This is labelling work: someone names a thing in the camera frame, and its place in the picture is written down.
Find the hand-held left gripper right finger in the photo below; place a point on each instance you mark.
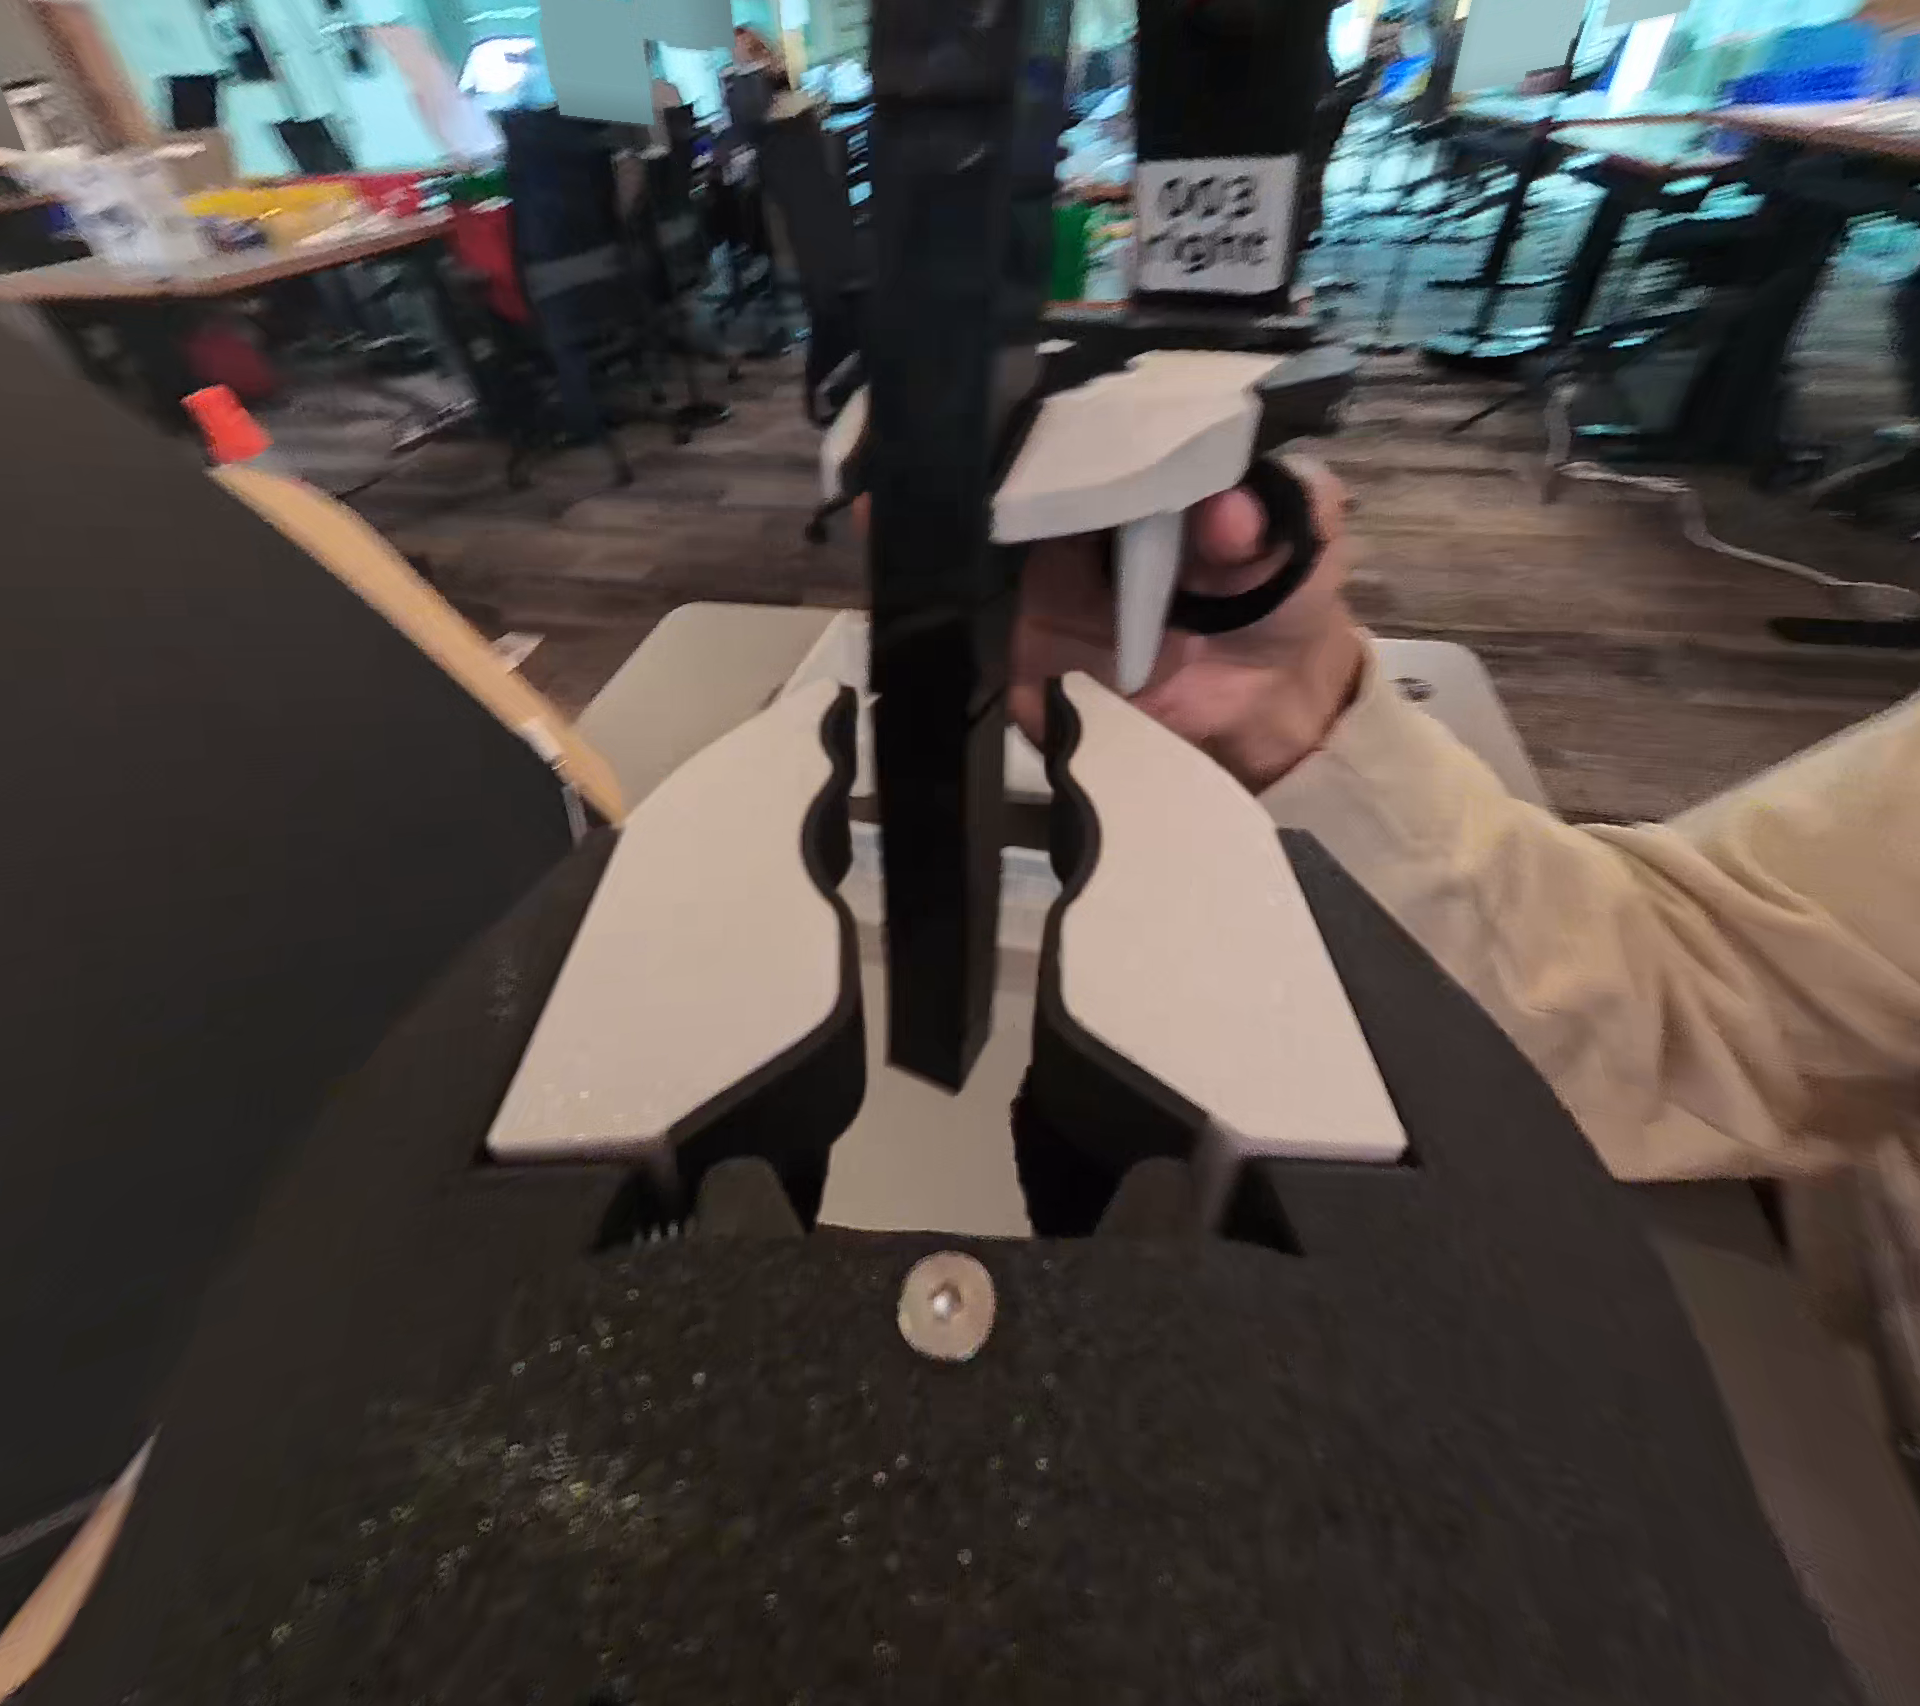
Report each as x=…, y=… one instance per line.
x=1215, y=971

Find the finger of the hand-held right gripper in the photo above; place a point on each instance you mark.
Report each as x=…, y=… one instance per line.
x=1125, y=447
x=849, y=454

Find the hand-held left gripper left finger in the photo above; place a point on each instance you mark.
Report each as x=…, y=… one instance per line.
x=691, y=971

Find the black long rectangular bar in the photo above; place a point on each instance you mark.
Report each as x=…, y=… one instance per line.
x=939, y=537

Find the person's right forearm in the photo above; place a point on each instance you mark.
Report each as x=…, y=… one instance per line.
x=1650, y=957

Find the grey desk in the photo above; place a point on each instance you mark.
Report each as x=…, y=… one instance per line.
x=931, y=1167

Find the person's right hand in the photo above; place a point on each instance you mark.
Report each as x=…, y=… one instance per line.
x=1260, y=701

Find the white flat device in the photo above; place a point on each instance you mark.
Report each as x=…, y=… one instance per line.
x=675, y=671

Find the black office chair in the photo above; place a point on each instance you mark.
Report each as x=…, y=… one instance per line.
x=601, y=267

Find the black board with wooden rim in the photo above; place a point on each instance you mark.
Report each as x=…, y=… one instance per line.
x=225, y=761

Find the orange traffic cone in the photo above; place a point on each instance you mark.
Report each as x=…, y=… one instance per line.
x=225, y=425

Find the wooden table with clutter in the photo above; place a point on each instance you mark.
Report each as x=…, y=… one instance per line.
x=225, y=267

